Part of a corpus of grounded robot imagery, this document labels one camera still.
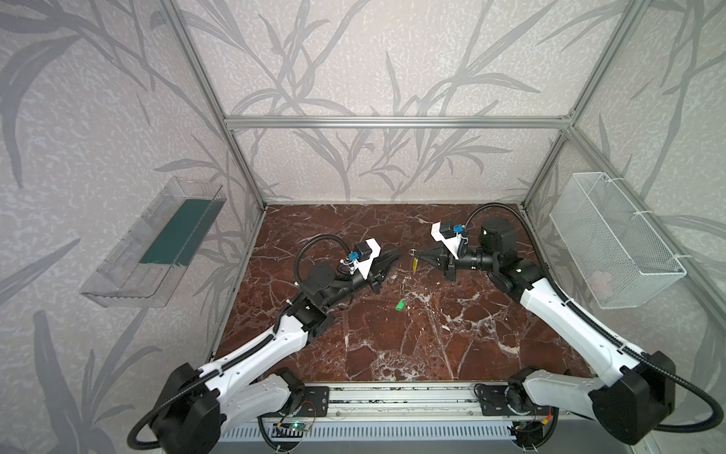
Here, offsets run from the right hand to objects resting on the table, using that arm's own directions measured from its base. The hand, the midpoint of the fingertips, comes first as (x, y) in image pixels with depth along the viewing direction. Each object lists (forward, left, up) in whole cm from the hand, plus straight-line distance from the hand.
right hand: (419, 245), depth 70 cm
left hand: (-3, +5, +4) cm, 7 cm away
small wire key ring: (-2, +2, +1) cm, 3 cm away
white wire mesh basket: (-5, -45, +3) cm, 45 cm away
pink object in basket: (-5, -48, -9) cm, 49 cm away
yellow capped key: (-4, +1, -3) cm, 5 cm away
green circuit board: (-35, +30, -29) cm, 55 cm away
